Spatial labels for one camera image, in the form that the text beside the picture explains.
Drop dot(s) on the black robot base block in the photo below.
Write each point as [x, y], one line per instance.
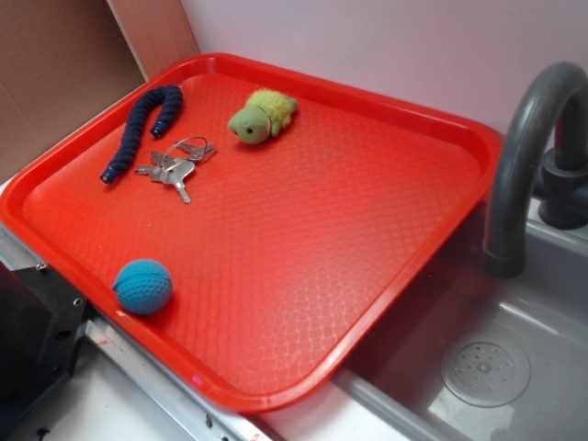
[43, 320]

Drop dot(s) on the red plastic tray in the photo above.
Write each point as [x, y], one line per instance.
[289, 251]

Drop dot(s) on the green plush turtle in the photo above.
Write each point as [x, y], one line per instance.
[265, 114]

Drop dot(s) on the silver key bunch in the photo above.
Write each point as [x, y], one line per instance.
[177, 163]

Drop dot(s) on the blue dimpled ball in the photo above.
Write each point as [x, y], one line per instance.
[143, 286]

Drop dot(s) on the grey toy sink basin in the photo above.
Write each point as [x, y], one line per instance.
[395, 370]

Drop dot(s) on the round sink drain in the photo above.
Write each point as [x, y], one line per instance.
[485, 370]

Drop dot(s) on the grey curved faucet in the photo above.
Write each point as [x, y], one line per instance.
[544, 156]

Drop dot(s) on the brown cardboard panel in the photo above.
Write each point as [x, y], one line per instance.
[63, 62]

